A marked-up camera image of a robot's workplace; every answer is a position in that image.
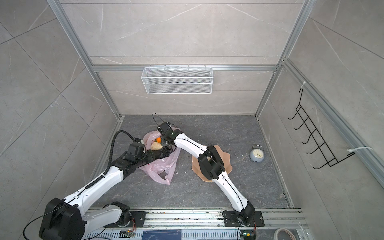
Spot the pink plastic bag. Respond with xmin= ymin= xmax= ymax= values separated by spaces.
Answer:
xmin=140 ymin=131 xmax=181 ymax=185

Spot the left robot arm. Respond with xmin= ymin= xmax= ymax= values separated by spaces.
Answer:
xmin=39 ymin=143 xmax=162 ymax=240

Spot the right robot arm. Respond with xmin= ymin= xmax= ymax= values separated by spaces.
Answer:
xmin=157 ymin=122 xmax=256 ymax=226

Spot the beige fake fruit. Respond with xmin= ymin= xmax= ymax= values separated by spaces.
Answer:
xmin=151 ymin=142 xmax=163 ymax=151

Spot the pink wavy plate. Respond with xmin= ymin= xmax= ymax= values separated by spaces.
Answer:
xmin=192 ymin=145 xmax=233 ymax=182

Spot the small grey alarm clock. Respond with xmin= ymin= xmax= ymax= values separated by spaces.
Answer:
xmin=250 ymin=145 xmax=265 ymax=163

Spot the roll of tape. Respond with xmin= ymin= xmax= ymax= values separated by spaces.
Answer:
xmin=274 ymin=228 xmax=298 ymax=240

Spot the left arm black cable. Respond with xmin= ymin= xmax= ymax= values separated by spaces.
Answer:
xmin=103 ymin=129 xmax=142 ymax=176

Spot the white wire mesh basket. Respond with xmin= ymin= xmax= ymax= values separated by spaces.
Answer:
xmin=141 ymin=67 xmax=214 ymax=95

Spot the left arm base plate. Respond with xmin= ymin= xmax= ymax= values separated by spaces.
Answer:
xmin=105 ymin=211 xmax=146 ymax=228

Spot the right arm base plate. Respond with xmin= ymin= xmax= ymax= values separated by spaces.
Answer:
xmin=222 ymin=211 xmax=265 ymax=228

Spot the black wire hook rack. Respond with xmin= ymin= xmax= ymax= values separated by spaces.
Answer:
xmin=288 ymin=89 xmax=355 ymax=170

